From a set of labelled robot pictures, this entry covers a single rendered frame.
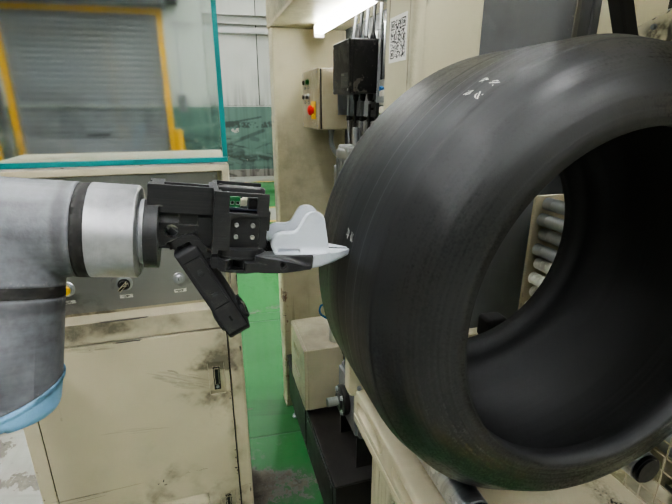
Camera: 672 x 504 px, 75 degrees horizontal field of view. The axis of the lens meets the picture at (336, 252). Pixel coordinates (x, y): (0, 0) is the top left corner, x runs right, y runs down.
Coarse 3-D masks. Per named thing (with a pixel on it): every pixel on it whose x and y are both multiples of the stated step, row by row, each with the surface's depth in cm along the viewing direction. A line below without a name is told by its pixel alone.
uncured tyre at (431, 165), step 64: (512, 64) 43; (576, 64) 41; (640, 64) 41; (384, 128) 54; (448, 128) 42; (512, 128) 39; (576, 128) 40; (640, 128) 41; (384, 192) 45; (448, 192) 40; (512, 192) 40; (576, 192) 77; (640, 192) 73; (384, 256) 43; (448, 256) 40; (576, 256) 81; (640, 256) 75; (384, 320) 44; (448, 320) 42; (512, 320) 84; (576, 320) 82; (640, 320) 73; (384, 384) 47; (448, 384) 45; (512, 384) 80; (576, 384) 75; (640, 384) 68; (448, 448) 48; (512, 448) 52; (576, 448) 56; (640, 448) 58
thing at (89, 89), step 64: (0, 0) 85; (64, 0) 88; (128, 0) 91; (192, 0) 95; (0, 64) 88; (64, 64) 92; (128, 64) 95; (192, 64) 98; (0, 128) 92; (64, 128) 95; (128, 128) 98; (192, 128) 102
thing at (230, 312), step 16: (176, 256) 43; (192, 256) 43; (192, 272) 44; (208, 272) 44; (208, 288) 45; (224, 288) 45; (208, 304) 45; (224, 304) 46; (240, 304) 48; (224, 320) 46; (240, 320) 47
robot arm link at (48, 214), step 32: (0, 192) 37; (32, 192) 37; (64, 192) 38; (0, 224) 36; (32, 224) 36; (64, 224) 37; (0, 256) 36; (32, 256) 37; (64, 256) 38; (0, 288) 36
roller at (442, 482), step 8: (424, 464) 64; (432, 472) 62; (432, 480) 62; (440, 480) 60; (448, 480) 59; (440, 488) 60; (448, 488) 59; (456, 488) 58; (464, 488) 57; (472, 488) 58; (448, 496) 58; (456, 496) 57; (464, 496) 56; (472, 496) 56; (480, 496) 57
